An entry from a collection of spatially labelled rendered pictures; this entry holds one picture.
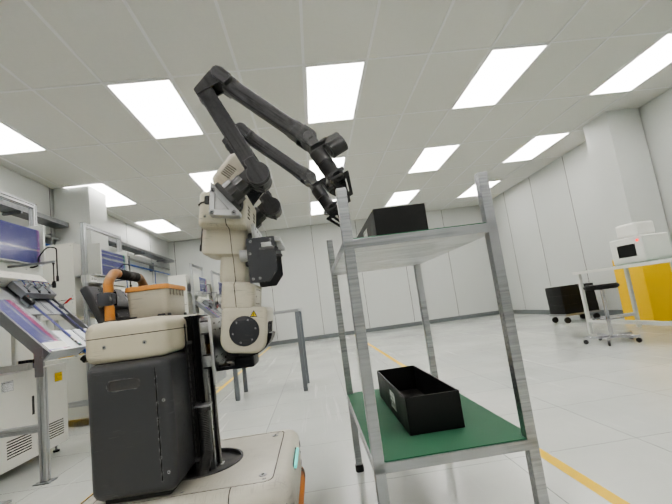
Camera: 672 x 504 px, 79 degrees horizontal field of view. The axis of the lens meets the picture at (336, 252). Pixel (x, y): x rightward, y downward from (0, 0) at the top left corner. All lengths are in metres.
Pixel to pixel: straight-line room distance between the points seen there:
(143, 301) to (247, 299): 0.36
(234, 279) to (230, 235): 0.16
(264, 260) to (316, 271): 9.28
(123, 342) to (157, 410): 0.23
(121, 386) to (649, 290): 6.41
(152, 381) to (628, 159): 6.67
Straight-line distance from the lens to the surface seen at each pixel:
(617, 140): 7.14
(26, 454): 3.48
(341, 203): 1.16
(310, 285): 10.69
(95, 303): 1.62
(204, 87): 1.56
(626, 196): 6.94
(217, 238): 1.55
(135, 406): 1.43
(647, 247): 5.58
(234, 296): 1.48
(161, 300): 1.55
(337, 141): 1.44
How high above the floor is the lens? 0.77
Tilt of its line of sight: 8 degrees up
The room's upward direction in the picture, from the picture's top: 8 degrees counter-clockwise
